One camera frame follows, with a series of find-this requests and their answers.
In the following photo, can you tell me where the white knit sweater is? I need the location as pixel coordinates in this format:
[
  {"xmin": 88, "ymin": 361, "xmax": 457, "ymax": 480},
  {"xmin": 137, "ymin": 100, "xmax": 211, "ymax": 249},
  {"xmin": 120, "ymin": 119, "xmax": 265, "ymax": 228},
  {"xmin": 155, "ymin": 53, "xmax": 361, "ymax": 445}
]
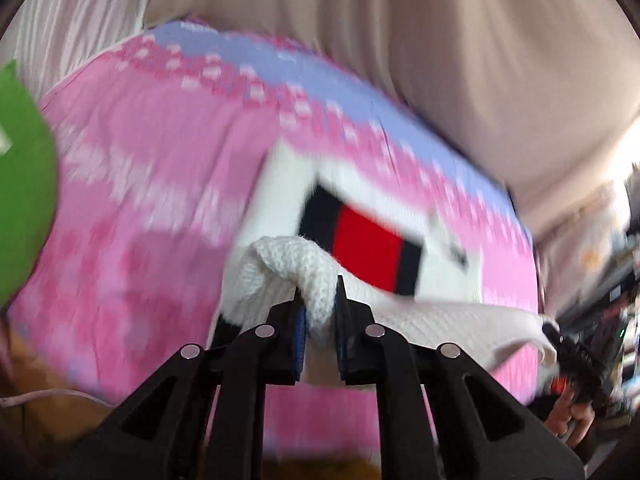
[{"xmin": 218, "ymin": 143, "xmax": 556, "ymax": 387}]

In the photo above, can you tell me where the person's right hand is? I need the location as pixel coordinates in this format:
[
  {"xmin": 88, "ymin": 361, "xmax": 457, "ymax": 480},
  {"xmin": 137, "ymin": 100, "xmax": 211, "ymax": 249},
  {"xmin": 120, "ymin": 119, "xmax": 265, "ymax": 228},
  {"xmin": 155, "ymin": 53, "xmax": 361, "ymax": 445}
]
[{"xmin": 544, "ymin": 385, "xmax": 594, "ymax": 448}]

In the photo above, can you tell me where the floral beige fabric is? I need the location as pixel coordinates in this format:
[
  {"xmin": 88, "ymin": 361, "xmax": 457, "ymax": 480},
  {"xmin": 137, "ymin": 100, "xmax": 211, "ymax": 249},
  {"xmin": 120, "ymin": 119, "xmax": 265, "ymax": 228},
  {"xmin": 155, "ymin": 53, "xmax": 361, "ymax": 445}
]
[{"xmin": 536, "ymin": 182, "xmax": 630, "ymax": 318}]

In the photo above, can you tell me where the pink floral bed sheet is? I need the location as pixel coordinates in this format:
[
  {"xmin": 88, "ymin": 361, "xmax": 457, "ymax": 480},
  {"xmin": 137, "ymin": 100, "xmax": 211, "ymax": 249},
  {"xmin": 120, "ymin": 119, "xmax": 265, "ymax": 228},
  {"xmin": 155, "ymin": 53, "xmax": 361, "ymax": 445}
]
[{"xmin": 9, "ymin": 22, "xmax": 537, "ymax": 440}]

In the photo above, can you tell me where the green storage bin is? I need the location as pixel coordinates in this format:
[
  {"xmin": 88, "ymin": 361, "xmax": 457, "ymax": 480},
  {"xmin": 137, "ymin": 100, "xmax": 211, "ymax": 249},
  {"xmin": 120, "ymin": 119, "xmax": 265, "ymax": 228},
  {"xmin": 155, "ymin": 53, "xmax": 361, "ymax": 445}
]
[{"xmin": 0, "ymin": 60, "xmax": 58, "ymax": 310}]

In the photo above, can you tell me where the beige curtain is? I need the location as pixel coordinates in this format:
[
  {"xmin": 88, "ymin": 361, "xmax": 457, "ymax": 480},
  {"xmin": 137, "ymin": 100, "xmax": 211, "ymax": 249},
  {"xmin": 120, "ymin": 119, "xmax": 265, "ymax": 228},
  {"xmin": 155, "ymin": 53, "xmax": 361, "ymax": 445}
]
[{"xmin": 144, "ymin": 0, "xmax": 639, "ymax": 231}]

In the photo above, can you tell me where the white striped curtain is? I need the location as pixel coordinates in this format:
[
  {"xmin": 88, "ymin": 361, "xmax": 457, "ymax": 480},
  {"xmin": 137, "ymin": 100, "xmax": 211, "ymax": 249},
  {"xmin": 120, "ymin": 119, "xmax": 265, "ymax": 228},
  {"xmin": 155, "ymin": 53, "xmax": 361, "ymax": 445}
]
[{"xmin": 1, "ymin": 0, "xmax": 150, "ymax": 101}]

